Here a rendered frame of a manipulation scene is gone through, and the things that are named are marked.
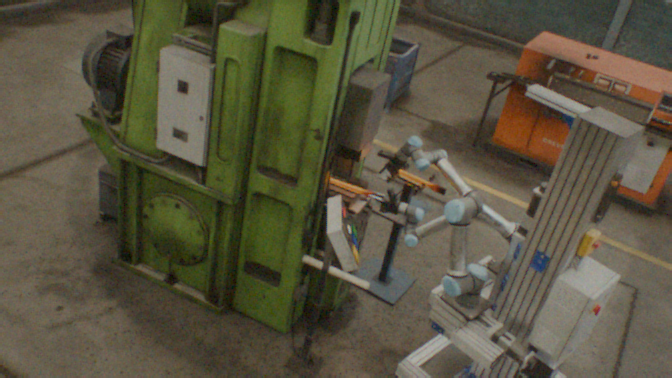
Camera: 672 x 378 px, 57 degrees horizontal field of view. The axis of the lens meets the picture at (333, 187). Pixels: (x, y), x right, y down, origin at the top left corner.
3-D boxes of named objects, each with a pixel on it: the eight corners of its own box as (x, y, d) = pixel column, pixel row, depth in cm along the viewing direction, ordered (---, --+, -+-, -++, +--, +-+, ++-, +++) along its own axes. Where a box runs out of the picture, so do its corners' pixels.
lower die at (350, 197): (360, 197, 413) (362, 186, 409) (348, 210, 397) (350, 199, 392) (304, 175, 425) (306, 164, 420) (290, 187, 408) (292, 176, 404)
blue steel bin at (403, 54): (409, 94, 829) (423, 42, 791) (388, 113, 764) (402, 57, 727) (329, 66, 862) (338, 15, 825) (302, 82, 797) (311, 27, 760)
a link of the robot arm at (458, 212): (474, 294, 343) (479, 198, 329) (455, 301, 335) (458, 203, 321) (459, 287, 353) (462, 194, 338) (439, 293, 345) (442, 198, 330)
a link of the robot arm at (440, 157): (496, 203, 334) (443, 143, 361) (481, 207, 328) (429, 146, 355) (486, 218, 342) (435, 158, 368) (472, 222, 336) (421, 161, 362)
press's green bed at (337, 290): (350, 293, 470) (362, 243, 446) (329, 322, 440) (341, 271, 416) (285, 264, 485) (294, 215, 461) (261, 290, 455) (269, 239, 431)
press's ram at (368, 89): (382, 129, 401) (396, 71, 380) (359, 152, 369) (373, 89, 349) (323, 108, 412) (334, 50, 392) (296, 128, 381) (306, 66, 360)
